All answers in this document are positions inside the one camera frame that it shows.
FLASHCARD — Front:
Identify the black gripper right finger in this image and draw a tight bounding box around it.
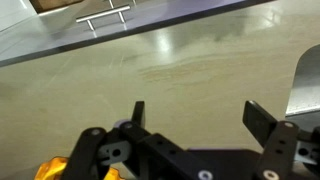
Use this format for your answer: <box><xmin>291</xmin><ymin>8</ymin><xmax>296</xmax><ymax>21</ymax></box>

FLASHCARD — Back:
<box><xmin>242</xmin><ymin>100</ymin><xmax>320</xmax><ymax>180</ymax></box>

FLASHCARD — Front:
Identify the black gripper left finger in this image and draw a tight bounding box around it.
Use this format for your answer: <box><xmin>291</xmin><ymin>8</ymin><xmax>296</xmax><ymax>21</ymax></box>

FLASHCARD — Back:
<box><xmin>61</xmin><ymin>101</ymin><xmax>145</xmax><ymax>180</ymax></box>

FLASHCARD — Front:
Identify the orange snack bag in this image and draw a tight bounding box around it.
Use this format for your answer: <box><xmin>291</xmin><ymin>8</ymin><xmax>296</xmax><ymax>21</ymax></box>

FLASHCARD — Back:
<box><xmin>34</xmin><ymin>157</ymin><xmax>125</xmax><ymax>180</ymax></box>

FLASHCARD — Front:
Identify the grey cabinet drawer front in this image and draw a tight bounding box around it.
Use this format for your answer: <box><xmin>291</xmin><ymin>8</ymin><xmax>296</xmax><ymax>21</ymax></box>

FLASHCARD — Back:
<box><xmin>0</xmin><ymin>0</ymin><xmax>272</xmax><ymax>67</ymax></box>

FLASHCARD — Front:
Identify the steel drawer handle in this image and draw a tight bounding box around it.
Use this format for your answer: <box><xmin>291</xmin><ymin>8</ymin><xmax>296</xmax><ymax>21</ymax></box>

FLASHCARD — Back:
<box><xmin>76</xmin><ymin>5</ymin><xmax>131</xmax><ymax>31</ymax></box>

